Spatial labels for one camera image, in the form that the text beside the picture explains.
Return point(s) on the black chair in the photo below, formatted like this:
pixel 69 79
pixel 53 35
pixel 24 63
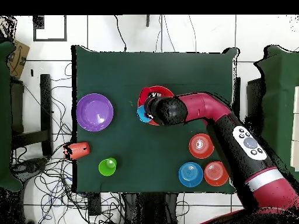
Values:
pixel 253 98

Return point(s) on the blue cup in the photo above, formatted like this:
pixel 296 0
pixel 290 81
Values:
pixel 141 114

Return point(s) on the green cloth side table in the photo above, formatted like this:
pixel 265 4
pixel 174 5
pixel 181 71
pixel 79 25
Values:
pixel 4 116
pixel 280 93

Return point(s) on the cardboard box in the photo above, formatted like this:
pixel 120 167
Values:
pixel 18 60

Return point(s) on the black post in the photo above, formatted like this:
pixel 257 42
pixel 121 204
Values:
pixel 147 21

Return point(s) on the green cup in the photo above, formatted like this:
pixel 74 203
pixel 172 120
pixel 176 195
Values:
pixel 104 169

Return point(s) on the black square floor frame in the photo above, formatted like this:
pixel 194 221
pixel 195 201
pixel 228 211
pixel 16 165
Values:
pixel 50 40

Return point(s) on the orange cup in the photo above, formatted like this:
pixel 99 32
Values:
pixel 78 150

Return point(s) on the dark green tablecloth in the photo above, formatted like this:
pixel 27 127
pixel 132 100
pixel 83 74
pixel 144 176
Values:
pixel 116 70

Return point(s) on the black metal leg frame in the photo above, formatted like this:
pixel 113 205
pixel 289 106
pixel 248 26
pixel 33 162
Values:
pixel 46 105

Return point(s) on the black power strip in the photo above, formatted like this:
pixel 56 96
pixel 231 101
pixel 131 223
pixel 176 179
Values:
pixel 94 205

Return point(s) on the small orange bowl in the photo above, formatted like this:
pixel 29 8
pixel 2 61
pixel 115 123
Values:
pixel 215 173
pixel 199 145

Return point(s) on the wide orange bowl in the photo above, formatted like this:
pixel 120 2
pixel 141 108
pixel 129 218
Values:
pixel 163 89

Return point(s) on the black caster base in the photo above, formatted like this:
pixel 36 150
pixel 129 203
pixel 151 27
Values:
pixel 32 166

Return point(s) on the purple bowl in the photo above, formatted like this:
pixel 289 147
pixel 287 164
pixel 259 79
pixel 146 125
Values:
pixel 93 112

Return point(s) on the blue bowl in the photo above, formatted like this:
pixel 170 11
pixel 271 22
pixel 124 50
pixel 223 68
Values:
pixel 189 175

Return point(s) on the white boxes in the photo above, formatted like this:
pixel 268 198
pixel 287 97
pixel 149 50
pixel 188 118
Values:
pixel 296 126

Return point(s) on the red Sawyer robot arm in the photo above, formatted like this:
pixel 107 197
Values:
pixel 205 105

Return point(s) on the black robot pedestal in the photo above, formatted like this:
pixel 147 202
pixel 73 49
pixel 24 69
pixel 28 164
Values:
pixel 149 210

